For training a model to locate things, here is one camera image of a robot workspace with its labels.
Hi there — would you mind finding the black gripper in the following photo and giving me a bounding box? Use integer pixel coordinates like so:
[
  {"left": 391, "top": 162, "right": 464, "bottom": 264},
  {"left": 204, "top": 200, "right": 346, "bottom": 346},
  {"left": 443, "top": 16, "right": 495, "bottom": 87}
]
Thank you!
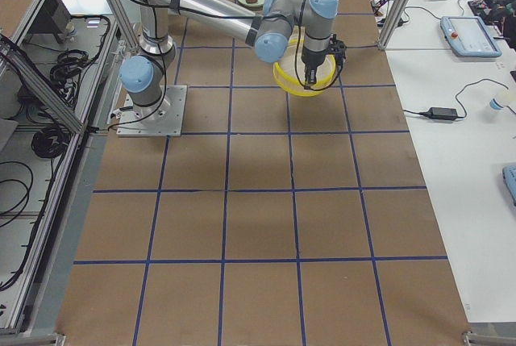
[{"left": 302, "top": 35, "right": 329, "bottom": 89}]

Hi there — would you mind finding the yellow steamer layer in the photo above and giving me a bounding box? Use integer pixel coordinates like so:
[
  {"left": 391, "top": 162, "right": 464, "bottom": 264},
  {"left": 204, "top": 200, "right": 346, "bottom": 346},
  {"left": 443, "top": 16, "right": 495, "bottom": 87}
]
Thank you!
[{"left": 273, "top": 36, "right": 337, "bottom": 98}]

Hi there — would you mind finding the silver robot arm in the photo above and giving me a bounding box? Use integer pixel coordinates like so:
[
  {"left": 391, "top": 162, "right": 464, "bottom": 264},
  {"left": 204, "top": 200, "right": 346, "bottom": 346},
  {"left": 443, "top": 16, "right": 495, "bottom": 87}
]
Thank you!
[{"left": 137, "top": 0, "right": 346, "bottom": 91}]

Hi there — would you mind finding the black power adapter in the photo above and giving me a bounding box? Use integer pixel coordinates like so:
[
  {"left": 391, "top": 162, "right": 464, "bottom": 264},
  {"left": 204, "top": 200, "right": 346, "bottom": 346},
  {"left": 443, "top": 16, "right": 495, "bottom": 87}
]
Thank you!
[{"left": 418, "top": 107, "right": 460, "bottom": 121}]

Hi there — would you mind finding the blue teach pendant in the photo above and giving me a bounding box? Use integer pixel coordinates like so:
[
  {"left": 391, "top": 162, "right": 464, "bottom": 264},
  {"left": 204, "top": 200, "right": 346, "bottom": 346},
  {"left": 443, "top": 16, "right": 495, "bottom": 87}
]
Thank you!
[
  {"left": 439, "top": 16, "right": 501, "bottom": 58},
  {"left": 502, "top": 165, "right": 516, "bottom": 204}
]

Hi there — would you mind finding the paper cup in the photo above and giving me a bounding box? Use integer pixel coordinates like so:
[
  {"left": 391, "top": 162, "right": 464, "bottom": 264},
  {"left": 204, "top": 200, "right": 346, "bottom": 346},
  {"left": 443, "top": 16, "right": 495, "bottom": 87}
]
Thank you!
[{"left": 485, "top": 90, "right": 515, "bottom": 123}]

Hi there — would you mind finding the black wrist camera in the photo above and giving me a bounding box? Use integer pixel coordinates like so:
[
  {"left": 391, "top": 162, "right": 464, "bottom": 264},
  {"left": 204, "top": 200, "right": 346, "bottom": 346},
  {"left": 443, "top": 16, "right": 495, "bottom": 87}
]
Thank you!
[{"left": 327, "top": 33, "right": 347, "bottom": 69}]

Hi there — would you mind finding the aluminium frame post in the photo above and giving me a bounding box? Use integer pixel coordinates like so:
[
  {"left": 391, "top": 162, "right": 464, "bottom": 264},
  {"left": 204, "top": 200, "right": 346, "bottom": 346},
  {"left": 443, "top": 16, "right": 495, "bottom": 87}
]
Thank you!
[{"left": 377, "top": 0, "right": 409, "bottom": 50}]

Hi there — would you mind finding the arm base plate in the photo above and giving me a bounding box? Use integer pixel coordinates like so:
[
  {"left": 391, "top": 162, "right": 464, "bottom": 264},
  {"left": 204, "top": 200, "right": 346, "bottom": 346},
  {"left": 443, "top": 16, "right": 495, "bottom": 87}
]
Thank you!
[{"left": 116, "top": 85, "right": 187, "bottom": 137}]

